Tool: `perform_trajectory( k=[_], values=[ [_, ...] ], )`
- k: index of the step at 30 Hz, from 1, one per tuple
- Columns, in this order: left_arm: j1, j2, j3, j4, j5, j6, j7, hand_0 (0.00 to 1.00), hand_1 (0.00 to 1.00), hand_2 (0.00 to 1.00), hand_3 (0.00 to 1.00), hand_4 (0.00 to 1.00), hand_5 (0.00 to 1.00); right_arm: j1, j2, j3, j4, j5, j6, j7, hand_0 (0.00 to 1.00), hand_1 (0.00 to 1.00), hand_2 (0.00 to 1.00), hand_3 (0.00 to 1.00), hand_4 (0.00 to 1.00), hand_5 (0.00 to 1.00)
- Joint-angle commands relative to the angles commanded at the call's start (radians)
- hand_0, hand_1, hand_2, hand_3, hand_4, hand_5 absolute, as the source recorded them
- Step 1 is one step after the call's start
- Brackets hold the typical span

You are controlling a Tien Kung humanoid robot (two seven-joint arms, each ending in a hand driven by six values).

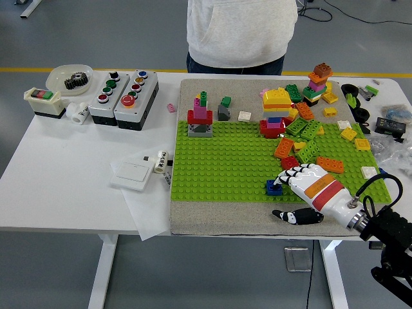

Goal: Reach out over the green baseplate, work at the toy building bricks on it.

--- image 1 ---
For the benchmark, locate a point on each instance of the dark green long brick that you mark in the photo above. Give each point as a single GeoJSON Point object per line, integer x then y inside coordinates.
{"type": "Point", "coordinates": [293, 93]}

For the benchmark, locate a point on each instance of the grey toy piece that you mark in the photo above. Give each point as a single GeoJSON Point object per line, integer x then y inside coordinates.
{"type": "Point", "coordinates": [364, 93]}

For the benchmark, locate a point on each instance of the white wall switch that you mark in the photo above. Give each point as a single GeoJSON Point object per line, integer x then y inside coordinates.
{"type": "Point", "coordinates": [130, 174]}

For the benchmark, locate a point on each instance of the grey metal frame foot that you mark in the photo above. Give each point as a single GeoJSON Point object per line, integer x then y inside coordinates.
{"type": "Point", "coordinates": [30, 9]}

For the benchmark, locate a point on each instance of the small white pipe fitting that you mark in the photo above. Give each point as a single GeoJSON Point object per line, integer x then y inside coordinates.
{"type": "Point", "coordinates": [160, 162]}

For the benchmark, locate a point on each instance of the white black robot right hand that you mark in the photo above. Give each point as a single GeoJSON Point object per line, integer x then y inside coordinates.
{"type": "Point", "coordinates": [322, 190]}

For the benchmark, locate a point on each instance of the brick tower with brown top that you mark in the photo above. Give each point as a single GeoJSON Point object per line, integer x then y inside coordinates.
{"type": "Point", "coordinates": [318, 83]}

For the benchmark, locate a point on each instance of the grey four-button control box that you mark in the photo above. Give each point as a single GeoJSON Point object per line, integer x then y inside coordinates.
{"type": "Point", "coordinates": [103, 111]}

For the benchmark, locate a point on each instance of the small yellow brick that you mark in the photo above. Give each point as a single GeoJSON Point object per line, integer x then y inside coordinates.
{"type": "Point", "coordinates": [321, 131]}
{"type": "Point", "coordinates": [330, 112]}
{"type": "Point", "coordinates": [298, 146]}

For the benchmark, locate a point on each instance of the beige red-green switch box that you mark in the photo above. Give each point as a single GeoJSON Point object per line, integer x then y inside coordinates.
{"type": "Point", "coordinates": [45, 104]}

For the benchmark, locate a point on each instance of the brick tower with magenta middle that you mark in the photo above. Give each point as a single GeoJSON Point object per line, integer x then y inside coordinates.
{"type": "Point", "coordinates": [199, 116]}

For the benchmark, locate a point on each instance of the plastic bag with blue parts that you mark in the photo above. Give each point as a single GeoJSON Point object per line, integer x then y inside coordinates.
{"type": "Point", "coordinates": [396, 112]}

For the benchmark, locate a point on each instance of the white square tile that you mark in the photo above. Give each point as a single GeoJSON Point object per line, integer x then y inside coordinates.
{"type": "Point", "coordinates": [343, 125]}
{"type": "Point", "coordinates": [368, 172]}
{"type": "Point", "coordinates": [244, 116]}

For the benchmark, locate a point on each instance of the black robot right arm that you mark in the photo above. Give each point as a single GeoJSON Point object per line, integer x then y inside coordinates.
{"type": "Point", "coordinates": [386, 225]}

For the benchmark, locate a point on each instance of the grey slope brick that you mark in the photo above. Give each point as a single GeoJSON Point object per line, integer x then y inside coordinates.
{"type": "Point", "coordinates": [223, 113]}

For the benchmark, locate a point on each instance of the small black part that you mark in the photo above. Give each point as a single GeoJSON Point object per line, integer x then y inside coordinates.
{"type": "Point", "coordinates": [365, 127]}

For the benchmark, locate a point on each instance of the red square brick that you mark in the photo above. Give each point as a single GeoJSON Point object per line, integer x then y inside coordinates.
{"type": "Point", "coordinates": [288, 162]}

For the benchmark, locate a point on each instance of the small blue piece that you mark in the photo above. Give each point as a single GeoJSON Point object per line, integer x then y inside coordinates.
{"type": "Point", "coordinates": [382, 170]}

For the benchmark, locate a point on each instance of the grey emergency-stop control box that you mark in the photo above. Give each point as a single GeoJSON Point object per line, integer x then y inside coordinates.
{"type": "Point", "coordinates": [135, 112]}

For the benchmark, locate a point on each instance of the metal floor socket plate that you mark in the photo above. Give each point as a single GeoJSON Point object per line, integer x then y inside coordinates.
{"type": "Point", "coordinates": [297, 259]}

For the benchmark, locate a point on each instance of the grey-brown mat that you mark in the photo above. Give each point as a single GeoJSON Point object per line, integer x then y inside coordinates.
{"type": "Point", "coordinates": [225, 219]}

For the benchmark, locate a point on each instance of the lime green long brick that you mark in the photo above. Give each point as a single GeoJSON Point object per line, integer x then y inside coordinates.
{"type": "Point", "coordinates": [307, 153]}
{"type": "Point", "coordinates": [311, 130]}

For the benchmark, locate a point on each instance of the orange long brick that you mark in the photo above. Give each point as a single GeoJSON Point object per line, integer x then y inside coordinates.
{"type": "Point", "coordinates": [330, 164]}
{"type": "Point", "coordinates": [283, 148]}
{"type": "Point", "coordinates": [304, 111]}

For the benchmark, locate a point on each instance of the blue square brick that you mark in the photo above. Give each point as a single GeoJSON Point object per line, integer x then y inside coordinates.
{"type": "Point", "coordinates": [273, 190]}

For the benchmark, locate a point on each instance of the white pipe tee fitting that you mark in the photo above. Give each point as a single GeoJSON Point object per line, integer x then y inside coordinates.
{"type": "Point", "coordinates": [77, 113]}

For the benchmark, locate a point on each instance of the brick tower with yellow top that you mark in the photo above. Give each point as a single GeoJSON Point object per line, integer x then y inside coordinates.
{"type": "Point", "coordinates": [273, 106]}

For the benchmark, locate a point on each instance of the green toy plant piece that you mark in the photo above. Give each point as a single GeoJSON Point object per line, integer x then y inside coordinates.
{"type": "Point", "coordinates": [353, 101]}

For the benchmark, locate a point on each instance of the translucent paper sheet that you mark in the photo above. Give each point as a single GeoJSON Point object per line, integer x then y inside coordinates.
{"type": "Point", "coordinates": [145, 212]}

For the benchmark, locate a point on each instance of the white printed label strip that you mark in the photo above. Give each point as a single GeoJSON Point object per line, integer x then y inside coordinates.
{"type": "Point", "coordinates": [165, 181]}

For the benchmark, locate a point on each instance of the person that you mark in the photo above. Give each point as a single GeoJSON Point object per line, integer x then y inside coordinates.
{"type": "Point", "coordinates": [241, 32]}

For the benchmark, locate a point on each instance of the white plastic bowl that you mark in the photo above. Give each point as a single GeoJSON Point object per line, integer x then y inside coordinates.
{"type": "Point", "coordinates": [58, 78]}

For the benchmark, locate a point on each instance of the small pink brick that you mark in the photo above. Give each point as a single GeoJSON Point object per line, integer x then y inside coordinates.
{"type": "Point", "coordinates": [171, 108]}

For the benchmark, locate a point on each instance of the table height control panel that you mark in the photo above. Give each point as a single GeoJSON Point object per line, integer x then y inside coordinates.
{"type": "Point", "coordinates": [375, 245]}

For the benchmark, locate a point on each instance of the black toy tyre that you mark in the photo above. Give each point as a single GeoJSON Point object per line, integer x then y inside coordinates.
{"type": "Point", "coordinates": [356, 113]}
{"type": "Point", "coordinates": [343, 88]}

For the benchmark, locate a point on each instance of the clear plastic bags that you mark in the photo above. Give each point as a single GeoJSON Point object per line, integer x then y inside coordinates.
{"type": "Point", "coordinates": [391, 151]}

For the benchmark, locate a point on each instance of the small lime green brick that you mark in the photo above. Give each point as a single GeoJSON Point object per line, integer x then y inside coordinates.
{"type": "Point", "coordinates": [372, 90]}

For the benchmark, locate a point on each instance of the white table leg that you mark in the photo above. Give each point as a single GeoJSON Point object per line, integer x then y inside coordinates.
{"type": "Point", "coordinates": [334, 277]}
{"type": "Point", "coordinates": [103, 273]}

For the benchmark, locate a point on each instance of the yellow flat brick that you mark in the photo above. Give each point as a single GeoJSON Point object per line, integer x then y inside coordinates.
{"type": "Point", "coordinates": [331, 97]}
{"type": "Point", "coordinates": [362, 145]}

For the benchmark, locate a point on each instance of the green studded baseplate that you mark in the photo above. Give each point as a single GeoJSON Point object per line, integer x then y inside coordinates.
{"type": "Point", "coordinates": [219, 167]}

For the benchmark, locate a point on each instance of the black digital meter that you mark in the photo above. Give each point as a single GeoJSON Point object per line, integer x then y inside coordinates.
{"type": "Point", "coordinates": [389, 126]}

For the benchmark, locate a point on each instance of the yellow square brick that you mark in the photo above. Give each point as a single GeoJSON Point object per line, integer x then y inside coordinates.
{"type": "Point", "coordinates": [293, 114]}
{"type": "Point", "coordinates": [349, 134]}

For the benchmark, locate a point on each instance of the black metal gear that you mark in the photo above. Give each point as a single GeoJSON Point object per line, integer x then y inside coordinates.
{"type": "Point", "coordinates": [76, 81]}

